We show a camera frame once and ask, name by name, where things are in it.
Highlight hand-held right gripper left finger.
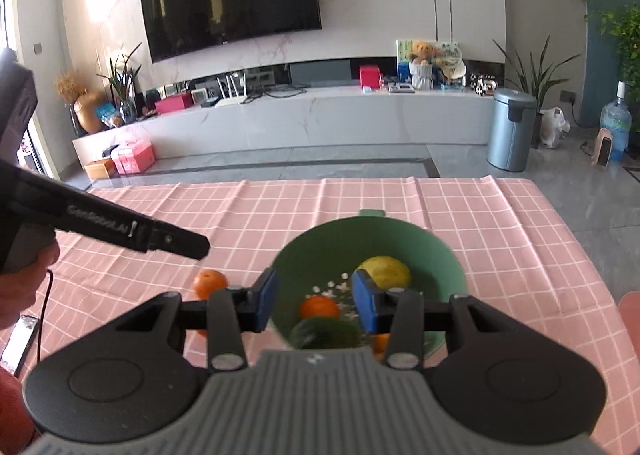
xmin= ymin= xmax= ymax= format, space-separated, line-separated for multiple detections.
xmin=100 ymin=267 xmax=279 ymax=372

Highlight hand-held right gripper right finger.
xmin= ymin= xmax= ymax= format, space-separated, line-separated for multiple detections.
xmin=351 ymin=270 xmax=521 ymax=371

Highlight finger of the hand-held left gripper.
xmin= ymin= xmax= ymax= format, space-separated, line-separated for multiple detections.
xmin=147 ymin=220 xmax=211 ymax=260

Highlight green yellow mango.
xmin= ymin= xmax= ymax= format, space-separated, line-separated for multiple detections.
xmin=356 ymin=255 xmax=412 ymax=290

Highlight green cucumber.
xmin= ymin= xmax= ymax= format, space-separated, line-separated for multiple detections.
xmin=289 ymin=317 xmax=362 ymax=351

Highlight green colander bowl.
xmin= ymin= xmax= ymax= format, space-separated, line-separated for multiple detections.
xmin=270 ymin=209 xmax=463 ymax=366

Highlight person's left hand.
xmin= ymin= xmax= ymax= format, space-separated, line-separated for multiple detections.
xmin=0 ymin=242 xmax=61 ymax=331

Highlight brown cardboard box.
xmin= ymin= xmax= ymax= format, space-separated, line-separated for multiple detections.
xmin=84 ymin=158 xmax=118 ymax=180

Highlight pink storage box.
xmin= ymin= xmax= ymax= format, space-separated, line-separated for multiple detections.
xmin=111 ymin=142 xmax=155 ymax=176

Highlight brown round vase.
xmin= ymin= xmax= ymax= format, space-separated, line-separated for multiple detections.
xmin=74 ymin=92 xmax=107 ymax=134

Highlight blue snack packet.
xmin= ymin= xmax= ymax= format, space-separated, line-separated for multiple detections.
xmin=96 ymin=104 xmax=123 ymax=128

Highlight orchid plant in glass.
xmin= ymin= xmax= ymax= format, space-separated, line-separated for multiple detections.
xmin=97 ymin=42 xmax=143 ymax=123

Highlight dried flower bunch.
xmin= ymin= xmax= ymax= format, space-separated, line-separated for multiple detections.
xmin=54 ymin=69 xmax=88 ymax=106

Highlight pink flat box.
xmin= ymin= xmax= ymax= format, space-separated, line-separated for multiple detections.
xmin=155 ymin=91 xmax=193 ymax=116

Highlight pink checked tablecloth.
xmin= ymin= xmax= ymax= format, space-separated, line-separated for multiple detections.
xmin=10 ymin=176 xmax=632 ymax=441

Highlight silver flat device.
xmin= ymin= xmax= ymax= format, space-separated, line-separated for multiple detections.
xmin=0 ymin=315 xmax=40 ymax=377

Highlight white router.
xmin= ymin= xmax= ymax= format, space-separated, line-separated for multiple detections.
xmin=215 ymin=72 xmax=249 ymax=108

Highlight white marble console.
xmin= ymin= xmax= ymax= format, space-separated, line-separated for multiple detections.
xmin=72 ymin=82 xmax=501 ymax=178

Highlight orange-red cloth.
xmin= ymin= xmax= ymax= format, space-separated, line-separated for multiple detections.
xmin=0 ymin=365 xmax=38 ymax=455

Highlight grey pedal trash can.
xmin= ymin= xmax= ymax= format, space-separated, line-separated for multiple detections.
xmin=486 ymin=88 xmax=538 ymax=172

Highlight white ribbed pot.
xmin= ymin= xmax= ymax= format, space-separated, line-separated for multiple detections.
xmin=409 ymin=60 xmax=432 ymax=90

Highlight black white figurine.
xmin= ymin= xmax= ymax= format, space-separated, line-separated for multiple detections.
xmin=467 ymin=74 xmax=498 ymax=96

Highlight green picture board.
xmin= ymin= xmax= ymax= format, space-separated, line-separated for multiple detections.
xmin=396 ymin=39 xmax=458 ymax=80

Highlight round paper fan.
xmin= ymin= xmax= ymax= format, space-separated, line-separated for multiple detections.
xmin=434 ymin=46 xmax=466 ymax=80

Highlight white plastic bag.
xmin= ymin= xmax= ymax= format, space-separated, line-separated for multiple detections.
xmin=539 ymin=107 xmax=571 ymax=149

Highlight pink chair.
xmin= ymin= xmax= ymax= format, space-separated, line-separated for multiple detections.
xmin=616 ymin=291 xmax=640 ymax=386

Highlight long-leaf potted plant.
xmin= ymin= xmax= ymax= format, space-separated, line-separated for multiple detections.
xmin=492 ymin=35 xmax=583 ymax=108

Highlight small beige heater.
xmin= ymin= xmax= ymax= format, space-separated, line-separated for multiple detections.
xmin=591 ymin=128 xmax=615 ymax=168

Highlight blue water jug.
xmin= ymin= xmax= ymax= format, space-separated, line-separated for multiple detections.
xmin=599 ymin=81 xmax=632 ymax=162

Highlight pothos plant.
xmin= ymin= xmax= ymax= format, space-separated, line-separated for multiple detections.
xmin=597 ymin=5 xmax=640 ymax=106

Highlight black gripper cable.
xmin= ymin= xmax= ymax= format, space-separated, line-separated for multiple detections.
xmin=36 ymin=269 xmax=55 ymax=365

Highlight black console cables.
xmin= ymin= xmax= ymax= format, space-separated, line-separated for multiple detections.
xmin=250 ymin=82 xmax=307 ymax=98

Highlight black wall television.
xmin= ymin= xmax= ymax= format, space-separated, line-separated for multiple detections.
xmin=138 ymin=0 xmax=322 ymax=64

